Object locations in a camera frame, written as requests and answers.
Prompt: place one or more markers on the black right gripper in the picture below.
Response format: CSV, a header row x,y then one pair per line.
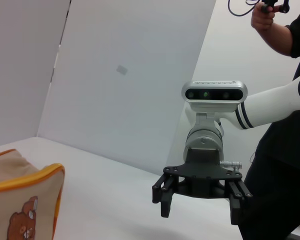
x,y
202,175

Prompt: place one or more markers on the beige orange bear food bag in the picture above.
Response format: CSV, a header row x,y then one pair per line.
x,y
15,200

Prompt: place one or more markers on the black handheld controller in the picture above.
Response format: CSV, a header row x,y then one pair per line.
x,y
268,3

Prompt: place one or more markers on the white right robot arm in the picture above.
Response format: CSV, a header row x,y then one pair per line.
x,y
265,105

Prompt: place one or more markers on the operator forearm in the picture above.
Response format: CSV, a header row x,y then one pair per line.
x,y
277,37

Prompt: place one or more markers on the operator hand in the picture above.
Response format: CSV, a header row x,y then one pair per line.
x,y
262,20

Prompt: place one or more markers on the person in black clothes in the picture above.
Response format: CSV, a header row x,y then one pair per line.
x,y
277,187

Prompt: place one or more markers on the silver right wrist depth camera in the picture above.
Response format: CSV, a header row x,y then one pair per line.
x,y
215,95

